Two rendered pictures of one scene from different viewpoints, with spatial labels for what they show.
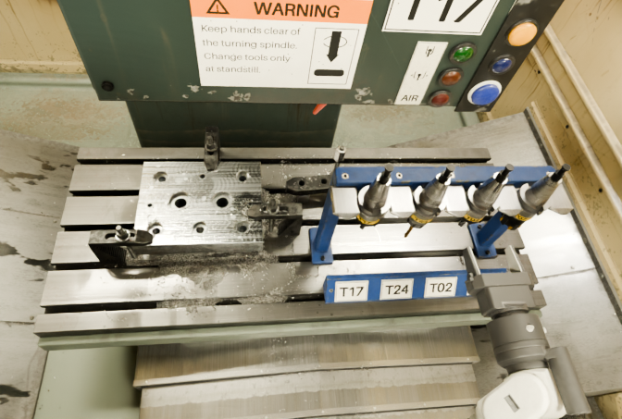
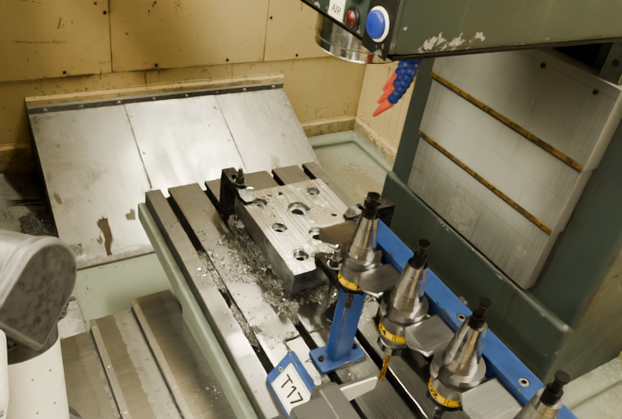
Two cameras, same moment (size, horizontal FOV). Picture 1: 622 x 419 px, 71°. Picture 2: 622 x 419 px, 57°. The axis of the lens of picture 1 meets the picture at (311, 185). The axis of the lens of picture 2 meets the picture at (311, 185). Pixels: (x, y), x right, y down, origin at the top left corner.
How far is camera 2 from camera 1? 0.75 m
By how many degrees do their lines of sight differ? 52
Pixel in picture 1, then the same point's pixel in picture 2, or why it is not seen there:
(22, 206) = not seen: hidden behind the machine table
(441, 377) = not seen: outside the picture
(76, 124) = (359, 194)
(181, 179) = (319, 203)
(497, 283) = (333, 405)
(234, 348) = (192, 356)
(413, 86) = not seen: outside the picture
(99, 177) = (295, 178)
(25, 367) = (130, 243)
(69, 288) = (189, 196)
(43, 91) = (372, 166)
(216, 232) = (281, 239)
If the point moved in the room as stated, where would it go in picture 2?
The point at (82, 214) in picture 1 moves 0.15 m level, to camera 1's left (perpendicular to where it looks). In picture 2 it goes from (256, 181) to (247, 153)
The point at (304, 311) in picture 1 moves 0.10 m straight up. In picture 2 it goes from (246, 362) to (251, 324)
